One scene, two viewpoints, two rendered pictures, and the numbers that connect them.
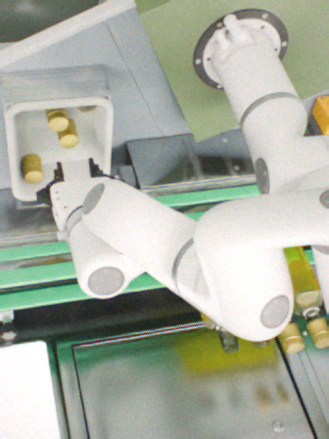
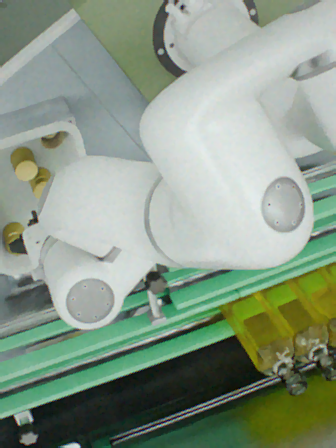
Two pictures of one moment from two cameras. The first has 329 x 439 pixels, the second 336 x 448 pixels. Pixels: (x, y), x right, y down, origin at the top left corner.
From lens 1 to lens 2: 0.30 m
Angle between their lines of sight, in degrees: 14
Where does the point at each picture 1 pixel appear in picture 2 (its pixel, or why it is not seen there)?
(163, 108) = not seen: hidden behind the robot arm
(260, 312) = (260, 206)
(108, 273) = (89, 289)
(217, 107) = not seen: hidden behind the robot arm
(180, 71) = (144, 68)
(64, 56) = (17, 95)
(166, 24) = (111, 14)
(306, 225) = (274, 38)
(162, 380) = not seen: outside the picture
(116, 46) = (71, 70)
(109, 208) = (59, 187)
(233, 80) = (200, 47)
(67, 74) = (24, 113)
